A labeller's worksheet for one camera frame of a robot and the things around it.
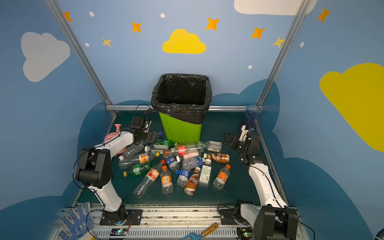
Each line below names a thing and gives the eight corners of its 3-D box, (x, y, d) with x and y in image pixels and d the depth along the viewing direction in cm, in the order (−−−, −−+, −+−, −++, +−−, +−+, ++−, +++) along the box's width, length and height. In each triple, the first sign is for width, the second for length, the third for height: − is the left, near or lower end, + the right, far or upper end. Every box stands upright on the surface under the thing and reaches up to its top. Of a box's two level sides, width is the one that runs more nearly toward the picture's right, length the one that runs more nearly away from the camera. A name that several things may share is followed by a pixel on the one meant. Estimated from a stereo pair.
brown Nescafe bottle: (183, 192, 83) (183, 190, 80) (193, 167, 92) (193, 165, 89) (193, 196, 81) (193, 194, 79) (202, 171, 91) (203, 168, 88)
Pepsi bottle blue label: (172, 174, 88) (172, 172, 86) (163, 158, 95) (163, 156, 93) (181, 169, 91) (181, 167, 89) (172, 153, 97) (171, 151, 95)
